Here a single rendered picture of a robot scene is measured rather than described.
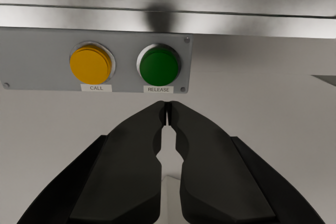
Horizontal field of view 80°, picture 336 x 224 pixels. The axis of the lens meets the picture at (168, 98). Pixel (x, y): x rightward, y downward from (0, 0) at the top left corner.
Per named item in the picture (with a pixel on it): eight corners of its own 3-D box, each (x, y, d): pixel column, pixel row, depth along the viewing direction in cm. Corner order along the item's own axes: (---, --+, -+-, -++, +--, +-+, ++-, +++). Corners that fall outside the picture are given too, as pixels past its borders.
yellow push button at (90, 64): (115, 78, 23) (111, 86, 21) (79, 77, 23) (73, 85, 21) (112, 43, 21) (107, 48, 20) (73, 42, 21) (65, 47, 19)
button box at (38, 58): (183, 75, 29) (188, 95, 23) (32, 71, 28) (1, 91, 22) (187, 23, 26) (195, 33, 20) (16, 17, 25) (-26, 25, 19)
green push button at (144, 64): (176, 80, 24) (177, 87, 22) (141, 79, 23) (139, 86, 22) (178, 45, 22) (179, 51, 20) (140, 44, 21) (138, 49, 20)
